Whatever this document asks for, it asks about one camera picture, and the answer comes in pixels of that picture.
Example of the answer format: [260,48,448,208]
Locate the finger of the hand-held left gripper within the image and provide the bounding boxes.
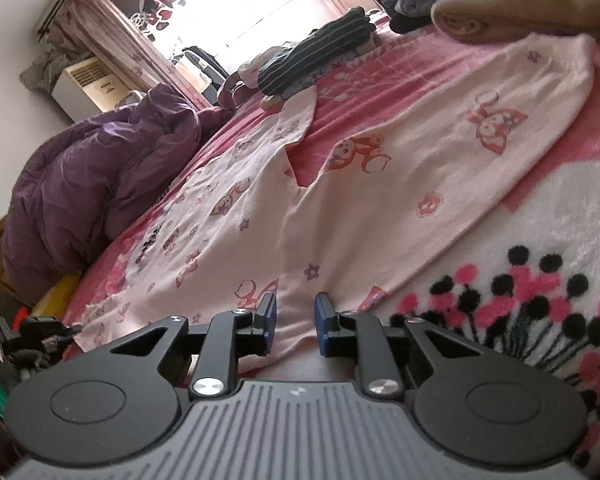
[55,324,84,347]

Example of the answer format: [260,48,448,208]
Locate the grey checked cloth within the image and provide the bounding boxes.
[20,47,93,92]

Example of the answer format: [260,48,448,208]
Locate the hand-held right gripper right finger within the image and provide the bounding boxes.
[314,292,486,401]

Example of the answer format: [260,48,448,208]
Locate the yellow pillow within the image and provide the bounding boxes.
[30,272,83,318]

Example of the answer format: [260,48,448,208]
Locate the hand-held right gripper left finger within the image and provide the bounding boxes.
[107,292,279,401]

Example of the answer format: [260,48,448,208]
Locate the purple duvet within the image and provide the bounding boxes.
[1,84,236,306]

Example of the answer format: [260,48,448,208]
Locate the dark striped folded garment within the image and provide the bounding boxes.
[257,6,381,98]

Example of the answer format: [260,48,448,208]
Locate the white printed garment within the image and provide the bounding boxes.
[237,45,293,88]

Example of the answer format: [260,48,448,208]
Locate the hanging dark clothes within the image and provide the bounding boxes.
[172,46,228,106]

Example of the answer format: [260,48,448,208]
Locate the pink floral curtain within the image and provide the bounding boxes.
[37,0,216,108]

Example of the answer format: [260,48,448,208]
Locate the beige folded towel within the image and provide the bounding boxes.
[430,0,600,46]

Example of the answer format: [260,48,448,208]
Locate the pink printed pants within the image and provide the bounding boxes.
[72,32,597,376]

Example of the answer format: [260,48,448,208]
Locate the floral folded garment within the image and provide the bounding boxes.
[259,40,381,112]

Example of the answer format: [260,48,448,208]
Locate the white standing air conditioner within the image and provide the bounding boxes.
[50,57,143,123]

